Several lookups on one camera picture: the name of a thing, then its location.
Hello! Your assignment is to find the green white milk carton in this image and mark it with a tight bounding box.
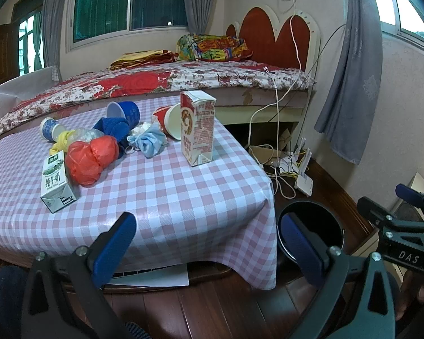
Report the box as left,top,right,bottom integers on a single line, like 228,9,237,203
40,151,77,214

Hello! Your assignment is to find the yellow cloth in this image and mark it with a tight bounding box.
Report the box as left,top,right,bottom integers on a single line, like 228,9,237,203
49,130,75,155

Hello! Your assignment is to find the blue cloth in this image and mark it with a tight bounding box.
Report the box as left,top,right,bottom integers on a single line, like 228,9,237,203
93,117,131,158

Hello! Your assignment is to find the light blue face mask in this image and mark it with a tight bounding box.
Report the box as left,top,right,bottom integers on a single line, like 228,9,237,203
125,132,167,158

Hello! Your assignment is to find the white tissue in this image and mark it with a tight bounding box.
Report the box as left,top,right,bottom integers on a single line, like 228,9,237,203
131,123,152,137

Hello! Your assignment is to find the tall red white carton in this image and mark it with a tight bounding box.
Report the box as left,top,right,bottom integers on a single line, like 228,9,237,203
181,90,216,167

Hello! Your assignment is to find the black trash bucket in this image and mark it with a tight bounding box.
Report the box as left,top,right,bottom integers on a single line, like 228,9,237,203
276,199,345,288

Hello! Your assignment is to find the person's right hand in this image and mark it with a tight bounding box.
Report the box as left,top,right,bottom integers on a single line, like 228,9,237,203
395,270,424,321

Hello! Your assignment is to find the grey right curtain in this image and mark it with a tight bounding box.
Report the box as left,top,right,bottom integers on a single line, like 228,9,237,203
315,0,383,165

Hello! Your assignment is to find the cardboard box under bed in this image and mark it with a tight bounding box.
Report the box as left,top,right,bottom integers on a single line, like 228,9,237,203
246,128,293,168

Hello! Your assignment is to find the red plastic bag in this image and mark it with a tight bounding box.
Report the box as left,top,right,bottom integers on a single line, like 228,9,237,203
66,135,119,187

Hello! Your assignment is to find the pink checkered tablecloth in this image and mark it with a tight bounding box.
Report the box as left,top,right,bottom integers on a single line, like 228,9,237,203
0,123,276,290

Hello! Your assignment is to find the clear plastic bag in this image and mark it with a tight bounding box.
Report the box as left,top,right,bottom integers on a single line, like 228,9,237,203
68,128,104,144

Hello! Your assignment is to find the blue white paper cup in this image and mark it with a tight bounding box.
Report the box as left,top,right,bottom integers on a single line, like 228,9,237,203
40,117,66,142

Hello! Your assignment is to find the bed with floral cover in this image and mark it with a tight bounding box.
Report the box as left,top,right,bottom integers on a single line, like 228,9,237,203
0,60,315,138

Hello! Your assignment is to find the red heart headboard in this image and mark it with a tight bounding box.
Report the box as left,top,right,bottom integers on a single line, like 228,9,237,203
226,5,321,72

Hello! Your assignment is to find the red white paper cup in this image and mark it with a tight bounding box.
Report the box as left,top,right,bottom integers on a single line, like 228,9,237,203
152,103,181,141

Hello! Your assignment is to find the white sheet covered furniture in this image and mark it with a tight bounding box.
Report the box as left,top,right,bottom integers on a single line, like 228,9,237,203
0,66,62,119

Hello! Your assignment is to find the colourful folded blanket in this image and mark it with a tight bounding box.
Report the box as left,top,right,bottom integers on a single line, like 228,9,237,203
177,34,253,62

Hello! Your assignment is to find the yellow red folded blanket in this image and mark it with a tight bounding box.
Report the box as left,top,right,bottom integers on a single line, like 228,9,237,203
109,50,178,70

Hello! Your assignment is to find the brown wooden door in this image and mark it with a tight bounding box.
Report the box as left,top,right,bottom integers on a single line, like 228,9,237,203
0,24,19,85

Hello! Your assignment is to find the window with green glass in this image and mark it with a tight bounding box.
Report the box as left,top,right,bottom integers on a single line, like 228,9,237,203
66,0,187,50

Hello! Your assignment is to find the grey left curtain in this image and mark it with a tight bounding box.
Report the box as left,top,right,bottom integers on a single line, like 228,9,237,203
42,0,65,82

